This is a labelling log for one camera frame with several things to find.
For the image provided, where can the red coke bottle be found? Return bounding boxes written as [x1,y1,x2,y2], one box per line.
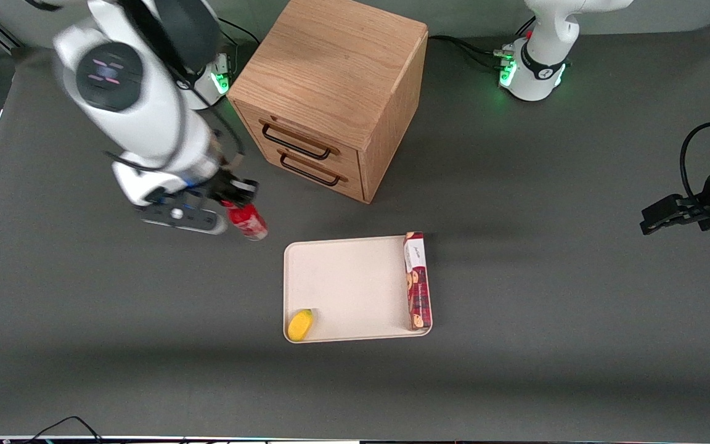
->
[222,200,269,242]

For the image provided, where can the red cookie box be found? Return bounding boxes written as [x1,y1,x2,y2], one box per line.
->
[402,231,434,332]

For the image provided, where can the black left base cables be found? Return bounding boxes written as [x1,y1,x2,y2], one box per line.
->
[428,16,537,72]

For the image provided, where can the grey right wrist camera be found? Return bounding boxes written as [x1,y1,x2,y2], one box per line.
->
[141,205,231,236]

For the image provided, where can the black base cables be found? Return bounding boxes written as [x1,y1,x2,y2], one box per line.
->
[428,16,537,72]
[216,16,261,49]

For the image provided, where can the black right base cables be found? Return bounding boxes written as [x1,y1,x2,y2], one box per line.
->
[216,16,261,49]

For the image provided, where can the yellow toy lemon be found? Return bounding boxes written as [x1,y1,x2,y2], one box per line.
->
[287,309,316,342]

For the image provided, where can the black cable at table edge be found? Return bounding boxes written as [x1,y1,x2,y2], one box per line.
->
[21,416,104,444]

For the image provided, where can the wooden drawer cabinet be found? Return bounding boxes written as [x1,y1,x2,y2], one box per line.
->
[227,0,430,205]

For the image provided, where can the dark metal drawer handle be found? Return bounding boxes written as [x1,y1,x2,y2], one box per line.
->
[260,120,339,162]
[278,150,347,187]

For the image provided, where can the beige plastic tray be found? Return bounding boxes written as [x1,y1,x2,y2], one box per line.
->
[283,234,434,344]

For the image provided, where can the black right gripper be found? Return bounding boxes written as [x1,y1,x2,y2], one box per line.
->
[157,168,261,215]

